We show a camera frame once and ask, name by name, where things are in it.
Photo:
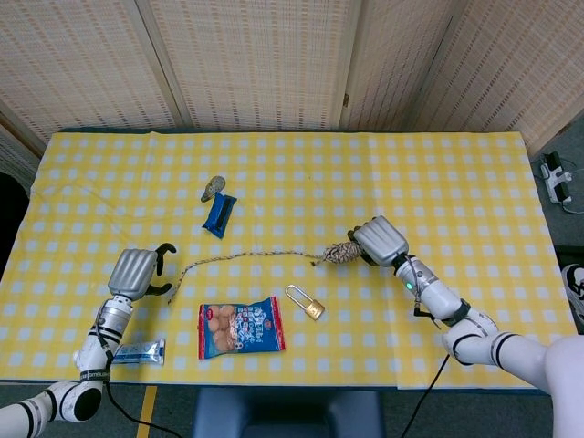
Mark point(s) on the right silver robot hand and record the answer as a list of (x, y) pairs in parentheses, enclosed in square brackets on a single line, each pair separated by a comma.
[(381, 239)]

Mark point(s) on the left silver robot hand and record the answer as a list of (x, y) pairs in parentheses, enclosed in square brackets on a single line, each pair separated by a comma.
[(130, 271)]

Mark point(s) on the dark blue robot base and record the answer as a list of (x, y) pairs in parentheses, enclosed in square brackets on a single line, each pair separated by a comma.
[(283, 415)]

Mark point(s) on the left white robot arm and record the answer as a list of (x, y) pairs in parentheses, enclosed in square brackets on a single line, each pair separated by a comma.
[(96, 351)]

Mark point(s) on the white blue toothpaste tube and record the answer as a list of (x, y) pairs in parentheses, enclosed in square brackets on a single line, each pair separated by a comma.
[(141, 352)]

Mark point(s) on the yellow white checkered tablecloth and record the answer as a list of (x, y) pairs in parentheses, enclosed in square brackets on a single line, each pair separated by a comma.
[(319, 182)]

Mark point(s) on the dark blue snack wrapper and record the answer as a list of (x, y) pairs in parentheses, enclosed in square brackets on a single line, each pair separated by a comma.
[(212, 223)]

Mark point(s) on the brass long-shackle padlock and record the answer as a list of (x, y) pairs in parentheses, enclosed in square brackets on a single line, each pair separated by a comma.
[(315, 310)]

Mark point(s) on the blue cookie snack bag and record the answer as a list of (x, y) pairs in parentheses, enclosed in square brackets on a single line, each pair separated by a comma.
[(242, 328)]

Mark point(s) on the yellow floor tape strip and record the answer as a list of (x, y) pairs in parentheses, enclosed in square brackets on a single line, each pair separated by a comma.
[(147, 410)]

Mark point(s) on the brass screen hinge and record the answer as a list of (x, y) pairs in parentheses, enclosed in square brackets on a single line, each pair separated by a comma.
[(345, 99)]

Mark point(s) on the white power strip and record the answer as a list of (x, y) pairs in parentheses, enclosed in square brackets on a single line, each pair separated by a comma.
[(554, 180)]

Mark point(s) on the black white shoe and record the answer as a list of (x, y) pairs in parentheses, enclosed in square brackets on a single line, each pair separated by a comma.
[(574, 287)]

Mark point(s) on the woven folding screen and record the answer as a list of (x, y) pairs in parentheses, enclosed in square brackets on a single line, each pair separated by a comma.
[(251, 59)]

